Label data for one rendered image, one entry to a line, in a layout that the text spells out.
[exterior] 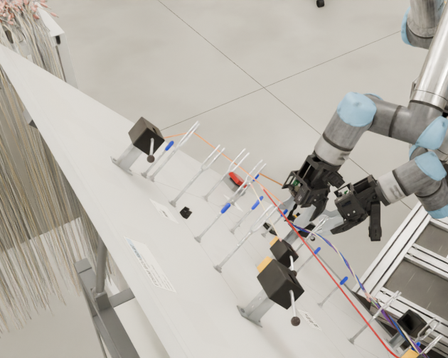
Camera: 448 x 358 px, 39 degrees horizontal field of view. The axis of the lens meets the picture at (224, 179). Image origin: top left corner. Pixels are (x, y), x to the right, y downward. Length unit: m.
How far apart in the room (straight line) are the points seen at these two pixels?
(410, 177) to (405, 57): 2.78
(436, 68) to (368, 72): 2.71
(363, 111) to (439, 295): 1.44
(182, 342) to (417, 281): 2.01
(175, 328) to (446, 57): 0.92
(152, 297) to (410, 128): 0.81
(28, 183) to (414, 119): 1.14
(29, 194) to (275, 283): 1.21
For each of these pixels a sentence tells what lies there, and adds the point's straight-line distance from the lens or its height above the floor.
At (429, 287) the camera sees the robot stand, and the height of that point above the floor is 0.21.
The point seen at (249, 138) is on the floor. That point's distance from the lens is 3.56.
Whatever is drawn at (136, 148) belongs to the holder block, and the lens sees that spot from 1.10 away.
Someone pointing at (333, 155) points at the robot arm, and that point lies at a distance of 1.37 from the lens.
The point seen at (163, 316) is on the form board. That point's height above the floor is 1.67.
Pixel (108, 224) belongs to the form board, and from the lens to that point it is 0.86.
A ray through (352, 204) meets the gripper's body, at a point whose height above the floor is 1.15.
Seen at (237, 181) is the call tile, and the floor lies 1.13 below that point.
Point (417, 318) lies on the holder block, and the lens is 1.57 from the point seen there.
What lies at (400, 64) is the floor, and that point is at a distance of 4.24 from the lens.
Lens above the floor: 2.28
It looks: 43 degrees down
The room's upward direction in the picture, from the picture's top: 4 degrees counter-clockwise
